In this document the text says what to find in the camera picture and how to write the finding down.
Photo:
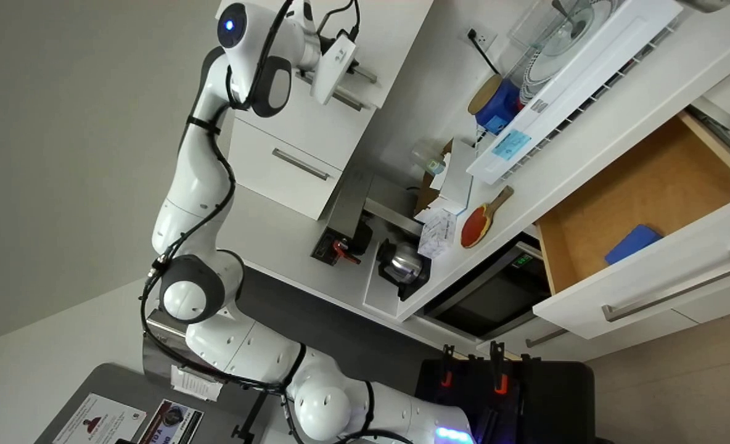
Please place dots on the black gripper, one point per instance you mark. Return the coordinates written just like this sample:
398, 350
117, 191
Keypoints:
310, 23

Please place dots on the white cabinet door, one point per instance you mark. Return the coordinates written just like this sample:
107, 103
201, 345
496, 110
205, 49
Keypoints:
392, 41
299, 113

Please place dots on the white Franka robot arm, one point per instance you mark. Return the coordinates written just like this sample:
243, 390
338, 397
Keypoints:
195, 181

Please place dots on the white cabinet panel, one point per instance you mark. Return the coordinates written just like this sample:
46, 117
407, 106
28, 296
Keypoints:
275, 175

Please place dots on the open wooden drawer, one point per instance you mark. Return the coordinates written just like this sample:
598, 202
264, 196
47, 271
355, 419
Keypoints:
652, 206

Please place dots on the round wooden board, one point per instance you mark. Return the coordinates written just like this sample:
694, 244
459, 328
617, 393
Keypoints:
485, 95

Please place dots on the stainless steel range hood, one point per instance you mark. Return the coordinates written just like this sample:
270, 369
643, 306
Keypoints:
347, 210

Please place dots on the black and red tool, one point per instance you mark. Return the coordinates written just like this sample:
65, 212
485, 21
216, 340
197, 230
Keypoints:
342, 244

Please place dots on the white crumpled paper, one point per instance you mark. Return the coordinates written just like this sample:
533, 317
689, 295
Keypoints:
448, 206

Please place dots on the metal pot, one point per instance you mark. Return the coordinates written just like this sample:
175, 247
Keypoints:
402, 265

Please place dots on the red table tennis paddle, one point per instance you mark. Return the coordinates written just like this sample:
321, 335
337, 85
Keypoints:
477, 223

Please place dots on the black glass oven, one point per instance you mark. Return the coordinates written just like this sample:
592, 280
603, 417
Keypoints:
485, 292

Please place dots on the white label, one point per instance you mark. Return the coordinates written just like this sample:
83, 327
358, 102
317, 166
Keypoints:
192, 382

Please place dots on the blue sponge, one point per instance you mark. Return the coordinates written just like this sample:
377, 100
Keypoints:
633, 244

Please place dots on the black clamp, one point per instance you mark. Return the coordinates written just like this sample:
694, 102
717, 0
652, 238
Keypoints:
498, 374

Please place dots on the dark printed sheet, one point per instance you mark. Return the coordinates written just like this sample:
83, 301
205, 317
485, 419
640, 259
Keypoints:
172, 419

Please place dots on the white printed sheet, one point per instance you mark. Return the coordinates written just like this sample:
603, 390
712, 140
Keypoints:
98, 419

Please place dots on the white wall outlet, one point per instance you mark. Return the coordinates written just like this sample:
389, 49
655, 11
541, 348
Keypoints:
487, 38

